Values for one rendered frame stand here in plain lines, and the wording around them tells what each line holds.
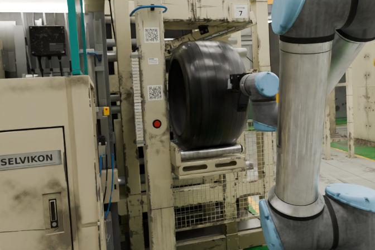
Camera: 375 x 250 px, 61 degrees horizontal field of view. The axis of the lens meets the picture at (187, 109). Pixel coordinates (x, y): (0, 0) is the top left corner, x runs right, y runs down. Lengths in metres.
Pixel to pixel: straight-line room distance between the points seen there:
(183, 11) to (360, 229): 1.48
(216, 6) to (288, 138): 1.39
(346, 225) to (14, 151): 0.86
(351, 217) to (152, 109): 1.03
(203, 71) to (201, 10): 0.62
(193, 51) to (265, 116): 0.57
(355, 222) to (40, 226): 0.80
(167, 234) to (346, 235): 1.03
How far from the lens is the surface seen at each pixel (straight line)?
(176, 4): 2.01
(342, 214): 1.01
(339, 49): 0.89
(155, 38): 1.67
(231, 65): 1.57
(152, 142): 1.66
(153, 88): 1.64
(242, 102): 1.38
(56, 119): 0.83
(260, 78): 1.17
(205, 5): 2.06
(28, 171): 0.85
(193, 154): 1.63
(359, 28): 0.80
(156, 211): 1.75
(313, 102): 0.78
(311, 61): 0.74
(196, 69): 1.52
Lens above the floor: 1.21
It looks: 3 degrees down
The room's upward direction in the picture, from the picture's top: 3 degrees counter-clockwise
